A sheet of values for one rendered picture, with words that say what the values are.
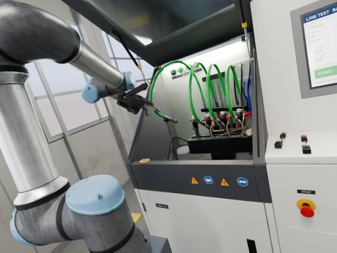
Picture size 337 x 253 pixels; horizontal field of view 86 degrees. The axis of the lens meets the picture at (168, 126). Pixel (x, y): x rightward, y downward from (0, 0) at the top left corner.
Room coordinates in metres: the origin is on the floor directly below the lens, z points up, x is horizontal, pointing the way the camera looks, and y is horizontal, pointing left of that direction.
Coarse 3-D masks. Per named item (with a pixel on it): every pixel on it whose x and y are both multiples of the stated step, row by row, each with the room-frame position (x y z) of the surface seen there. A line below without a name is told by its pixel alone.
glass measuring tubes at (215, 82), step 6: (222, 72) 1.10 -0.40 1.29; (204, 78) 1.17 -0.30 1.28; (210, 78) 1.15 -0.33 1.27; (216, 78) 1.13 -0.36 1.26; (216, 84) 1.16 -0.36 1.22; (210, 90) 1.19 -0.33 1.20; (216, 90) 1.16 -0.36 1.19; (222, 90) 1.14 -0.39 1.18; (210, 96) 1.17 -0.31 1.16; (216, 96) 1.15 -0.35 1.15; (222, 96) 1.15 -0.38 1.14; (216, 102) 1.15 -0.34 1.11; (222, 102) 1.13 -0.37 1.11; (234, 120) 1.12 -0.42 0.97; (216, 126) 1.16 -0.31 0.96; (228, 126) 1.12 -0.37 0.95; (234, 126) 1.10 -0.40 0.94
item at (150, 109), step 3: (144, 105) 0.91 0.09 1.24; (147, 105) 0.91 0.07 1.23; (150, 105) 0.91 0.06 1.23; (153, 105) 0.91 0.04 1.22; (147, 108) 0.90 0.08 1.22; (150, 108) 0.91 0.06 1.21; (153, 108) 0.91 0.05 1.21; (156, 108) 0.91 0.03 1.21; (147, 111) 0.90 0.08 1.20; (150, 111) 0.90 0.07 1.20; (159, 111) 0.93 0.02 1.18
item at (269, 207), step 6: (138, 192) 0.95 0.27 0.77; (138, 198) 0.96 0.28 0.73; (270, 204) 0.57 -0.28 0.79; (270, 210) 0.58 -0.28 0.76; (144, 216) 0.96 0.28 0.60; (270, 216) 0.58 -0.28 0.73; (270, 222) 0.58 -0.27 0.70; (150, 228) 0.95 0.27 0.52; (270, 228) 0.58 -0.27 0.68; (276, 228) 0.58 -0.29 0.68; (150, 234) 0.96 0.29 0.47; (270, 234) 0.59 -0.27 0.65; (276, 234) 0.57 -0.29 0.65; (276, 240) 0.58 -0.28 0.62; (276, 246) 0.58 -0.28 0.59; (276, 252) 0.58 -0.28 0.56
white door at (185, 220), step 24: (144, 192) 0.92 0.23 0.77; (168, 192) 0.84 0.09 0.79; (168, 216) 0.86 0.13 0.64; (192, 216) 0.77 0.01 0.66; (216, 216) 0.70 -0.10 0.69; (240, 216) 0.64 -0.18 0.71; (264, 216) 0.59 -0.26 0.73; (168, 240) 0.89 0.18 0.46; (192, 240) 0.80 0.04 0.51; (216, 240) 0.72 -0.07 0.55; (240, 240) 0.65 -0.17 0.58; (264, 240) 0.60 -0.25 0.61
